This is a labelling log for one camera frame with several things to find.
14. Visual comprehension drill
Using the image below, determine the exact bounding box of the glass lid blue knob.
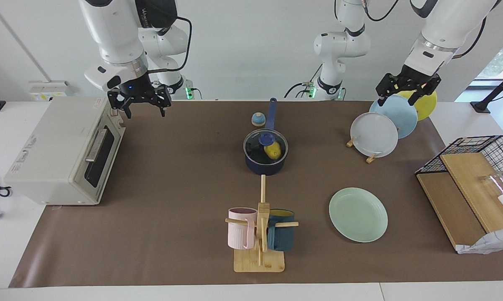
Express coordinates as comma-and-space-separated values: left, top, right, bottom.
243, 129, 289, 165

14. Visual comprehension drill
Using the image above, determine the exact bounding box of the yellow potato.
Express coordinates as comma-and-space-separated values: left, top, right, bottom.
264, 142, 282, 160

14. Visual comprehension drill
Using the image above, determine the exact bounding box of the yellow plate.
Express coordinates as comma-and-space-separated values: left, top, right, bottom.
396, 88, 438, 122

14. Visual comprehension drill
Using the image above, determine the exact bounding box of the light blue plate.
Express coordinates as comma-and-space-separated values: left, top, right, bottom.
369, 94, 418, 139

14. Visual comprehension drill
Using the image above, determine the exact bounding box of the grey plate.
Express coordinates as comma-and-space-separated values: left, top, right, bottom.
350, 112, 399, 158

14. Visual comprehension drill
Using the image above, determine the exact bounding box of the wooden plate rack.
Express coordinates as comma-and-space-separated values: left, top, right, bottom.
346, 136, 379, 164

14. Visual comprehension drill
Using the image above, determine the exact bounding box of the green plate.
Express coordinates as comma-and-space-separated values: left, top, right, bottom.
329, 187, 388, 243

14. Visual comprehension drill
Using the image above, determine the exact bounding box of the dark blue pot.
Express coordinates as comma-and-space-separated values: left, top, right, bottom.
243, 98, 289, 176

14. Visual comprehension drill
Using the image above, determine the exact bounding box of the brown table mat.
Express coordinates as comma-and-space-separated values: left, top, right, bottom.
9, 100, 503, 288

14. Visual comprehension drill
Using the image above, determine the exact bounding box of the white power strip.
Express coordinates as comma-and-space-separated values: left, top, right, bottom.
29, 81, 74, 102

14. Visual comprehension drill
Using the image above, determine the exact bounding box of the beige toaster oven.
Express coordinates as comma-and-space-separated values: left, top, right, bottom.
3, 97, 126, 206

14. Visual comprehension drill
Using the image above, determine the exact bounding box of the wooden two-tier shelf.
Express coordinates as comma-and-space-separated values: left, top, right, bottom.
416, 152, 503, 251

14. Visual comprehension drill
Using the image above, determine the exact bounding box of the clear glass cup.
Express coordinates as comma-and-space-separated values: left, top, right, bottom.
479, 171, 503, 197

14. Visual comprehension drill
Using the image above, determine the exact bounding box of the pink ribbed mug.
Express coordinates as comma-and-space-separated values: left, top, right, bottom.
227, 207, 258, 250

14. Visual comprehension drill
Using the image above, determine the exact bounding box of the white patterned cloth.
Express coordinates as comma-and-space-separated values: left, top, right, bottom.
456, 227, 503, 255

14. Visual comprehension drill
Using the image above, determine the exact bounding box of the dark teal mug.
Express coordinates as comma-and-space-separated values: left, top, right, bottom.
267, 209, 296, 252

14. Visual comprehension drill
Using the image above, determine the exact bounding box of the wooden mug tree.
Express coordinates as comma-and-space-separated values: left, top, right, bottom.
225, 175, 299, 273

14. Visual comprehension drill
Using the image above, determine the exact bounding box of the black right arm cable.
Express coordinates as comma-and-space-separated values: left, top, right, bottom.
147, 16, 192, 74

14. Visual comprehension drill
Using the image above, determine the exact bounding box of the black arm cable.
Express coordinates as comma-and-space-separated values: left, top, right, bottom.
362, 0, 487, 60
147, 16, 192, 74

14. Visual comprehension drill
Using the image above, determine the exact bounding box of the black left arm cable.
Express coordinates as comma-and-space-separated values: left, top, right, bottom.
362, 0, 487, 60

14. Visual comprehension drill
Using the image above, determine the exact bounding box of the black left base cable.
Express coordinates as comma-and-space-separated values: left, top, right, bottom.
284, 82, 307, 99

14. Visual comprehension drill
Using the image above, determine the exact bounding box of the black wire basket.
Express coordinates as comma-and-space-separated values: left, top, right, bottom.
415, 135, 503, 191

